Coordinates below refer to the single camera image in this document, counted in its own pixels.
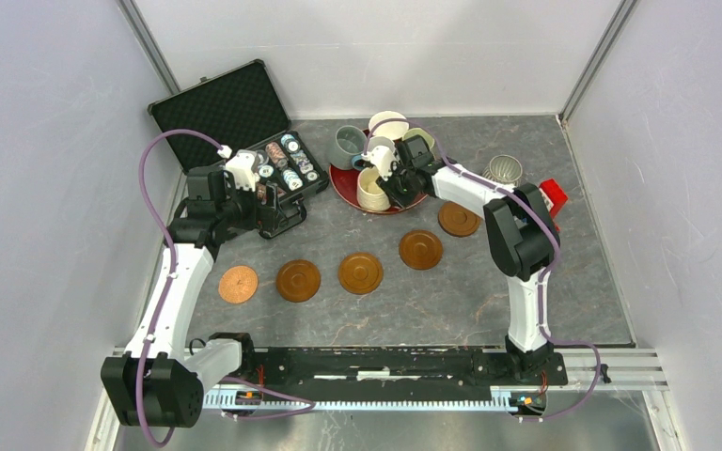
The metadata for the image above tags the cream ribbed mug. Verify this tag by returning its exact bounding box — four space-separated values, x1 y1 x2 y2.
356 167 391 212

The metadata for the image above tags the wooden coaster one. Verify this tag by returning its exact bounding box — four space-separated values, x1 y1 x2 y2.
437 201 480 238

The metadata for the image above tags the red round tray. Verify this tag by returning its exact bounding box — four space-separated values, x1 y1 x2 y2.
327 129 427 215

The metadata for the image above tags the wooden coaster two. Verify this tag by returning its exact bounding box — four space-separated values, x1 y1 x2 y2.
399 229 444 271

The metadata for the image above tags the woven cork coaster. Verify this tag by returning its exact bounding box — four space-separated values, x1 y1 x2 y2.
217 265 259 304

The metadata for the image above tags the grey striped cup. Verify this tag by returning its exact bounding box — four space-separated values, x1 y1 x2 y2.
482 154 524 186

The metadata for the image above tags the wooden coaster five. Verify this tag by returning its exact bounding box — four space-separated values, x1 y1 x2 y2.
337 252 384 295

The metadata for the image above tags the wooden coaster three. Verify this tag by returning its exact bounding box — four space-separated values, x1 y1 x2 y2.
275 259 322 303

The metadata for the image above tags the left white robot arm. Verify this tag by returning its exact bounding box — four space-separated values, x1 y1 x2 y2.
101 165 297 434

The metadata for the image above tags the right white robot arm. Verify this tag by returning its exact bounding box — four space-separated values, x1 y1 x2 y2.
364 136 559 383

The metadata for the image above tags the white bowl cup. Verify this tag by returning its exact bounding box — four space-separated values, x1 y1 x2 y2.
368 110 410 141

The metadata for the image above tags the green mug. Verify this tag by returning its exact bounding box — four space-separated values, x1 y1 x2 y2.
401 127 435 151

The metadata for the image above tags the grey mug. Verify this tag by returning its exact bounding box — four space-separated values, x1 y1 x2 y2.
328 125 367 170

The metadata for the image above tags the black foam-lined case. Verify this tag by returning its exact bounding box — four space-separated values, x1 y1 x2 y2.
149 59 329 201

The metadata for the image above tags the red blue toy truck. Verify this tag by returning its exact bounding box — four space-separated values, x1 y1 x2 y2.
517 179 569 232

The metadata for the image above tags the blue handled white mug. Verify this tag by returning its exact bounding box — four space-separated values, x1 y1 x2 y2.
351 136 399 173

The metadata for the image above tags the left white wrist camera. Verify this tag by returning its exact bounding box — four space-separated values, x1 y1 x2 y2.
217 146 259 192

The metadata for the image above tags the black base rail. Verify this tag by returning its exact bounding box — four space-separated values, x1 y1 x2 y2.
233 346 569 402

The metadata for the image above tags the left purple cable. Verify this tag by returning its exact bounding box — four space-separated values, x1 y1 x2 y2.
133 129 317 448

